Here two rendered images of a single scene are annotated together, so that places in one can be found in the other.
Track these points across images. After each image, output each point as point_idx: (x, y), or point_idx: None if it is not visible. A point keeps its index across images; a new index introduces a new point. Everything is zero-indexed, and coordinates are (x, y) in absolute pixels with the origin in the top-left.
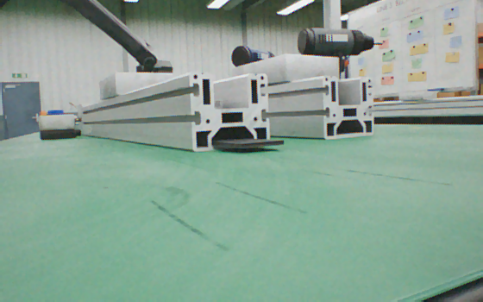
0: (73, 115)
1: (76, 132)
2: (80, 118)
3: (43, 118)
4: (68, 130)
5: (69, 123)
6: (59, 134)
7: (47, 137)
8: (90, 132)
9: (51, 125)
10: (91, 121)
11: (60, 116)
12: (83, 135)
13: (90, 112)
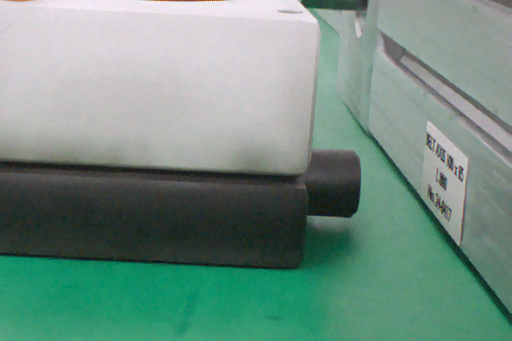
0: (314, 26)
1: (314, 184)
2: None
3: (3, 35)
4: (238, 187)
5: (256, 116)
6: (139, 213)
7: (18, 235)
8: (446, 197)
9: (73, 115)
10: (497, 113)
11: (179, 23)
12: (363, 127)
13: None
